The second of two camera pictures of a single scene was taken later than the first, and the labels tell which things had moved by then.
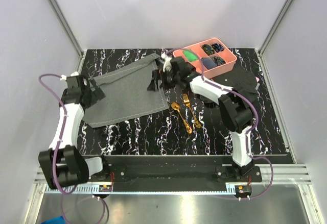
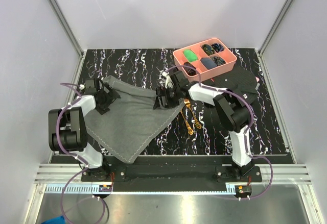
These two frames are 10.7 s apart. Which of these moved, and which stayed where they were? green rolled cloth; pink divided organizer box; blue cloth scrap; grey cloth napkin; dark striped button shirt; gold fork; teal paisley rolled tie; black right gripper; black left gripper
Moved: black right gripper; grey cloth napkin; black left gripper
Stayed: dark striped button shirt; pink divided organizer box; gold fork; teal paisley rolled tie; green rolled cloth; blue cloth scrap
